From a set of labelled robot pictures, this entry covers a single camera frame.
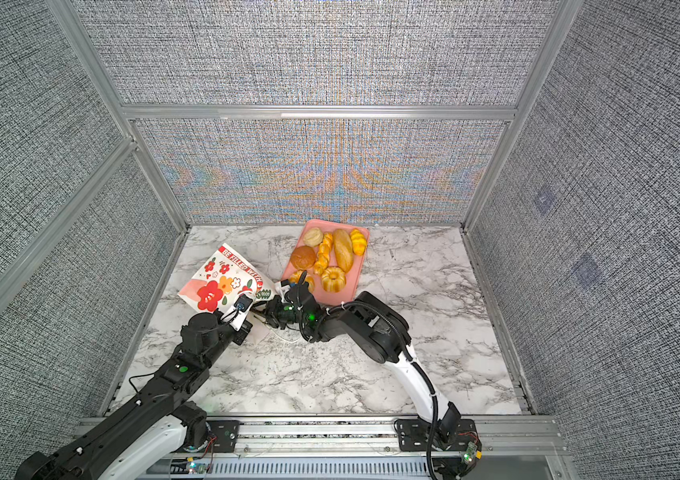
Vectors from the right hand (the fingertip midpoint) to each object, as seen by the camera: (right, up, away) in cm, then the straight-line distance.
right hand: (249, 311), depth 88 cm
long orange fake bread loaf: (+28, +19, +18) cm, 39 cm away
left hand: (+1, +3, -6) cm, 7 cm away
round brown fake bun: (+14, +16, +15) cm, 26 cm away
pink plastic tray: (+24, +16, +20) cm, 35 cm away
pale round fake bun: (+17, +23, +22) cm, 36 cm away
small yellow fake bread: (+24, +9, +12) cm, 28 cm away
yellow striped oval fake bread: (+34, +22, +22) cm, 46 cm away
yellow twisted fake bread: (+21, +17, +21) cm, 34 cm away
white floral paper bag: (-6, +8, -3) cm, 10 cm away
